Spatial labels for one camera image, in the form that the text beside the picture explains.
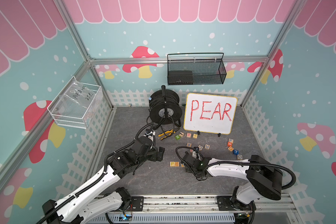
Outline black mesh wall basket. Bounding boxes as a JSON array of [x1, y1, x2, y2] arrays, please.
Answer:
[[167, 52, 227, 85]]

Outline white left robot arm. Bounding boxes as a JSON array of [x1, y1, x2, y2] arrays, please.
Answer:
[[38, 143, 165, 224]]

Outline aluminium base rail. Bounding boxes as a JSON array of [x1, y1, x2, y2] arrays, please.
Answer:
[[95, 193, 297, 224]]

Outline black box in basket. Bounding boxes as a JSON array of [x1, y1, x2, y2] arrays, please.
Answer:
[[167, 71, 193, 85]]

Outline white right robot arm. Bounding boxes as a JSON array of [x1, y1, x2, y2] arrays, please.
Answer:
[[178, 152, 296, 211]]

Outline whiteboard with red PEAR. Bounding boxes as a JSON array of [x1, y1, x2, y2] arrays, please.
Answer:
[[183, 93, 238, 135]]

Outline yellow handled pliers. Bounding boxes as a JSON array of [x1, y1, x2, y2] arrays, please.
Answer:
[[158, 129, 175, 141]]

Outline clear plastic wall bin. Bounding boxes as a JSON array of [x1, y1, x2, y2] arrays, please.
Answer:
[[47, 77, 103, 129]]

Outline black cable reel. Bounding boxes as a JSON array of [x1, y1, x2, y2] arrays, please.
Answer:
[[148, 85, 183, 130]]

